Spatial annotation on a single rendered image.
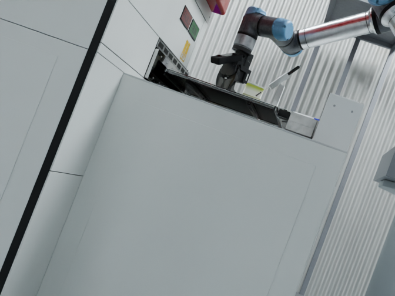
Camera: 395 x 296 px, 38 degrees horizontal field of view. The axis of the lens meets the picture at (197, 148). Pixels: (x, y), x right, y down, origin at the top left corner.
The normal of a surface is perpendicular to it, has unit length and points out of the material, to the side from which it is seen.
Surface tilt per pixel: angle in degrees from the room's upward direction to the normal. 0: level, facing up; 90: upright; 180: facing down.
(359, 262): 90
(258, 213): 90
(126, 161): 90
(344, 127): 90
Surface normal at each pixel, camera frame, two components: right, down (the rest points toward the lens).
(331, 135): -0.18, -0.11
